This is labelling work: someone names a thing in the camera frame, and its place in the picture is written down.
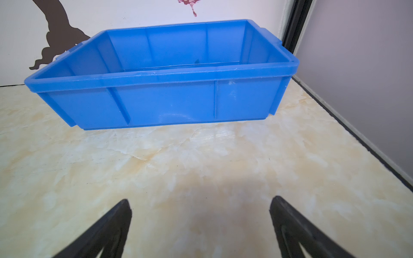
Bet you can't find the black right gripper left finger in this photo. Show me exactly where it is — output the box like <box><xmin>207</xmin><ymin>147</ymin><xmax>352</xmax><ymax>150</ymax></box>
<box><xmin>55</xmin><ymin>199</ymin><xmax>132</xmax><ymax>258</ymax></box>

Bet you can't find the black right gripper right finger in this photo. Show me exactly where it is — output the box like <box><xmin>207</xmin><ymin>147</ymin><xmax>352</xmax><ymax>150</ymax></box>
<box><xmin>270</xmin><ymin>196</ymin><xmax>353</xmax><ymax>258</ymax></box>

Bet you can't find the blue plastic bin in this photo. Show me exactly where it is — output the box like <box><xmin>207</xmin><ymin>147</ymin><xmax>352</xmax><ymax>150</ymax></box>
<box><xmin>25</xmin><ymin>19</ymin><xmax>300</xmax><ymax>130</ymax></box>

